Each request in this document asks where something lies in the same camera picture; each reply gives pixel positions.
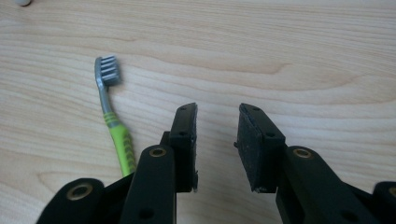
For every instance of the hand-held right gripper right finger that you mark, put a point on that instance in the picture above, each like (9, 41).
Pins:
(264, 155)

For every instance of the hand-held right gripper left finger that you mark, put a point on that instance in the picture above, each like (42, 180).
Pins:
(183, 146)

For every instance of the green and grey toothbrush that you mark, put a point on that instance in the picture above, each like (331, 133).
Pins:
(109, 102)

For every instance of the small white round object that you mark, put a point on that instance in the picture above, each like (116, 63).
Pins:
(23, 2)

